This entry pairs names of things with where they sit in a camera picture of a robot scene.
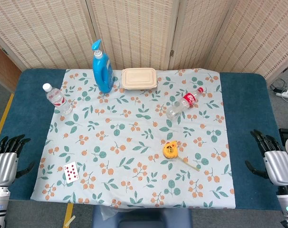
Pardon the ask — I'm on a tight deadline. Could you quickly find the empty cola bottle red label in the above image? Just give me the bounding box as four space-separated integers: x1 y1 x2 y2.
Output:
166 87 204 119

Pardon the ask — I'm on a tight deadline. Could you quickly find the clear water bottle white cap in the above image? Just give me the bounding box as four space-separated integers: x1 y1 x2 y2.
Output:
42 83 73 115

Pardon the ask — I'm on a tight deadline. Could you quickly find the yellow tape measure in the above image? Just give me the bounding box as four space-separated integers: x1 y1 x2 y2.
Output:
163 141 200 171

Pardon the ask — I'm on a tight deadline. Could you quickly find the black box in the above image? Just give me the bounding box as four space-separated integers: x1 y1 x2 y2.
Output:
278 128 288 143

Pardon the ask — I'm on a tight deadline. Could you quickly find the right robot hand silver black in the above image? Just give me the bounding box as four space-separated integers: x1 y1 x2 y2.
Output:
245 129 288 187

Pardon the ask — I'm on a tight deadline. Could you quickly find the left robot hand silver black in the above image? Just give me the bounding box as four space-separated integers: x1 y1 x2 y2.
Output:
0 134 35 188

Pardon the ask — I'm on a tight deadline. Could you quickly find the teal felt table cover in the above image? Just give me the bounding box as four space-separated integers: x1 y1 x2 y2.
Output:
0 68 288 211

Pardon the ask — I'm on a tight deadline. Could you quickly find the nine of diamonds playing card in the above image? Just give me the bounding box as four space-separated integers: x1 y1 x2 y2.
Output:
63 161 79 184

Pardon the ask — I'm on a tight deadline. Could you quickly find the beige lidded lunch box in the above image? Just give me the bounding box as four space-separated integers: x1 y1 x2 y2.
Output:
121 67 158 91

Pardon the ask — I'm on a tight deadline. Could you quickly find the brown wooden panel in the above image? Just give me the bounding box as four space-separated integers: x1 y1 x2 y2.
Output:
0 40 22 92

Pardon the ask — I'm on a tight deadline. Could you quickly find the black floor cable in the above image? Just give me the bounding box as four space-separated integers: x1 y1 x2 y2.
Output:
269 78 288 94

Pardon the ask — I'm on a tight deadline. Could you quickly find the blue detergent pump bottle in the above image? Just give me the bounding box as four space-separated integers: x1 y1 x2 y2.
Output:
91 39 115 94

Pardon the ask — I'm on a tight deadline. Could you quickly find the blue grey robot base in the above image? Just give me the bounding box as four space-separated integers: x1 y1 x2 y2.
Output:
91 205 193 228

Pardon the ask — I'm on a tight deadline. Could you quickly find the floral patterned tablecloth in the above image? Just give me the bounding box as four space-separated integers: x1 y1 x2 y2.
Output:
30 68 236 209

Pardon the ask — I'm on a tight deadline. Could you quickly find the woven bamboo folding screen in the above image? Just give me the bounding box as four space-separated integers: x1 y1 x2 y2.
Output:
0 0 288 80

